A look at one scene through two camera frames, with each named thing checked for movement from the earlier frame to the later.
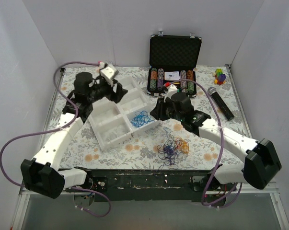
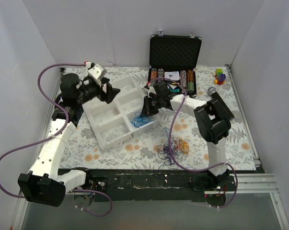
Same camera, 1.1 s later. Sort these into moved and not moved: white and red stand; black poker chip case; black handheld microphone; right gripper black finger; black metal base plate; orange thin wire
Moved: white and red stand; right gripper black finger
Not moved: black handheld microphone; black poker chip case; orange thin wire; black metal base plate
